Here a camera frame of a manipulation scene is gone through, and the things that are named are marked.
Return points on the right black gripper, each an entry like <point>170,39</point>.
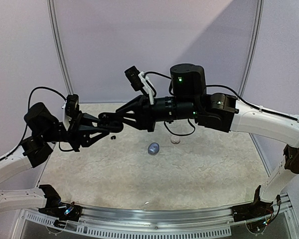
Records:
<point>146,112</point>

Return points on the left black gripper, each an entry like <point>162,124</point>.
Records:
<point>74,133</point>

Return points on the purple earbud charging case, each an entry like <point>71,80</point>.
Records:
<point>153,148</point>

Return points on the white round charging case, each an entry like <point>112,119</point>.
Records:
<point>175,139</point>

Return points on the black oval charging case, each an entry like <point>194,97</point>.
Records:
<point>110,122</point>

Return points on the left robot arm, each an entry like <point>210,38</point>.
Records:
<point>83,131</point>

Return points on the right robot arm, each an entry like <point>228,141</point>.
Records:
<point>189,100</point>

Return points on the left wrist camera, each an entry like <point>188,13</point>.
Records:
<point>70,109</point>

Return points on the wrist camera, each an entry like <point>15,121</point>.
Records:
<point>140,82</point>
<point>70,109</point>

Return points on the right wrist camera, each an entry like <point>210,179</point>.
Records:
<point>140,82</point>

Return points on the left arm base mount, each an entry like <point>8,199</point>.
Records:
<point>64,212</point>

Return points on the left aluminium frame post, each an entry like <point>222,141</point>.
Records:
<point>58,46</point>

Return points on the aluminium frame post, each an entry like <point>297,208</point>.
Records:
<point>252,46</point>
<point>58,46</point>

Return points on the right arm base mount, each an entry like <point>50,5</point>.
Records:
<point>255,209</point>

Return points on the right aluminium frame post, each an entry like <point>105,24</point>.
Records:
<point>252,46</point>

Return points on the aluminium front rail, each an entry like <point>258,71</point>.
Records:
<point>109,223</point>

